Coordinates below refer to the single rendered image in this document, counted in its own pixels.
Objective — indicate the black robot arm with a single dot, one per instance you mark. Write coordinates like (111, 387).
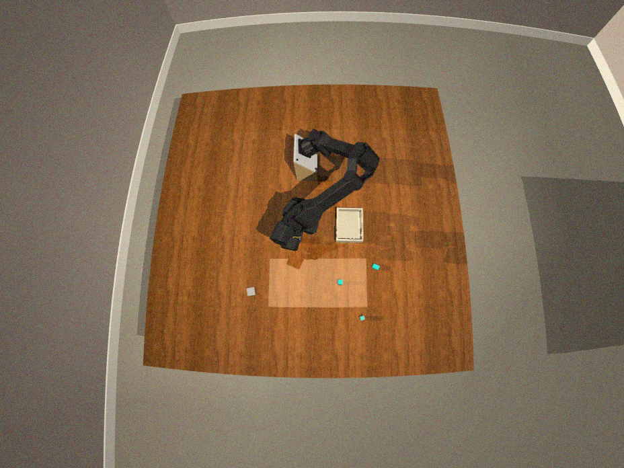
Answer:
(309, 212)

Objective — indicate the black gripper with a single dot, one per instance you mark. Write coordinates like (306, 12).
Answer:
(293, 243)

